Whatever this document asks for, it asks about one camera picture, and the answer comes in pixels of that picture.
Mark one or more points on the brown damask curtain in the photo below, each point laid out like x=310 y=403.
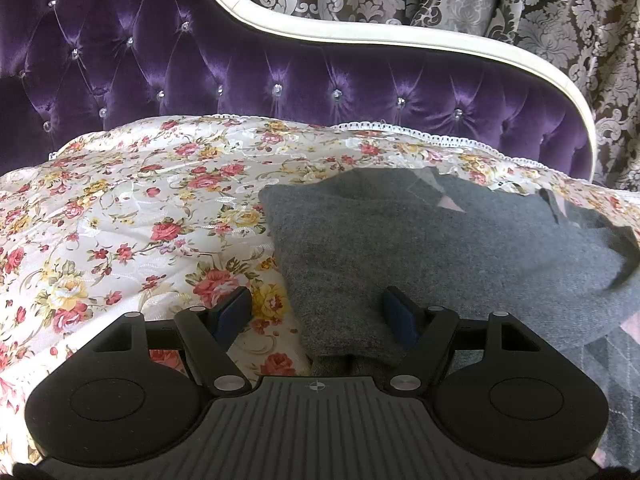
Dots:
x=500 y=15

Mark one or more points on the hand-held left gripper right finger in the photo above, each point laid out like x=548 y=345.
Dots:
x=400 y=316

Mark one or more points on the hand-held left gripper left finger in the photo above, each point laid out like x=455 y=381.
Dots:
x=234 y=311

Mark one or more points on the floral bedspread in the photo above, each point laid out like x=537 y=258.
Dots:
x=130 y=220

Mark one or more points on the purple tufted headboard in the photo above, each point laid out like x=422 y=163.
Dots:
x=280 y=70

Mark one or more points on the grey argyle sweater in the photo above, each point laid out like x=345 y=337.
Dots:
x=450 y=255

